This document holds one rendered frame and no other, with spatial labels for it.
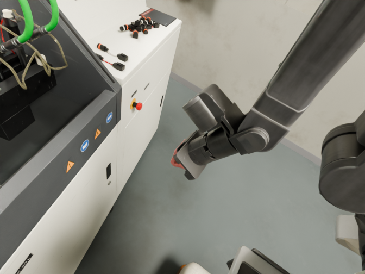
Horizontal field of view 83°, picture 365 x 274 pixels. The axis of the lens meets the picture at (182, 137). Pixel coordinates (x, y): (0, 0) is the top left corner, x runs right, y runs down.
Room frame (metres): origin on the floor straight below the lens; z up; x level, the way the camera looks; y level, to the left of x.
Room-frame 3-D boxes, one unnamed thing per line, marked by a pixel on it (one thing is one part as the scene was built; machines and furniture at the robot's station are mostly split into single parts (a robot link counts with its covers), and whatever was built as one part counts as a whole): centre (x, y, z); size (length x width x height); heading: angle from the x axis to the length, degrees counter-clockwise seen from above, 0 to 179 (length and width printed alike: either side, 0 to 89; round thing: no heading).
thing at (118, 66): (0.60, 0.34, 0.99); 0.12 x 0.02 x 0.02; 85
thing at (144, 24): (0.94, 0.36, 1.01); 0.23 x 0.11 x 0.06; 178
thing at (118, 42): (0.90, 0.36, 0.96); 0.70 x 0.22 x 0.03; 178
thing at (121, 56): (0.67, 0.35, 0.99); 0.12 x 0.02 x 0.02; 83
